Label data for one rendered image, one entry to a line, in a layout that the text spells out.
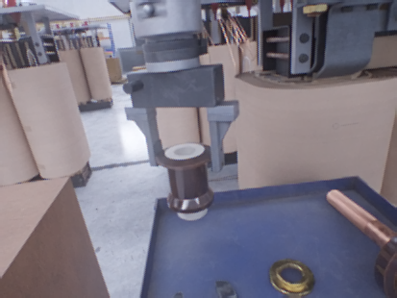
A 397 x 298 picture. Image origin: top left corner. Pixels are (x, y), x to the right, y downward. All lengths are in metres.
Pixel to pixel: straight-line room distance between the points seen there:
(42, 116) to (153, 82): 2.14
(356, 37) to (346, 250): 0.49
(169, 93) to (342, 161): 0.56
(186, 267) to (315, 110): 0.47
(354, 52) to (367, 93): 0.11
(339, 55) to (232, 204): 0.44
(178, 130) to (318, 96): 1.75
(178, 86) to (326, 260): 0.35
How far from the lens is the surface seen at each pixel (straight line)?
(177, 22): 0.34
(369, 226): 0.49
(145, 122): 0.41
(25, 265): 0.56
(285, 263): 0.45
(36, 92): 2.46
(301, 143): 0.73
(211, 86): 0.34
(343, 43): 0.75
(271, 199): 0.60
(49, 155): 2.58
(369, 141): 0.82
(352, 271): 0.48
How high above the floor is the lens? 1.21
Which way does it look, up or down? 22 degrees down
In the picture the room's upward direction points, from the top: 6 degrees counter-clockwise
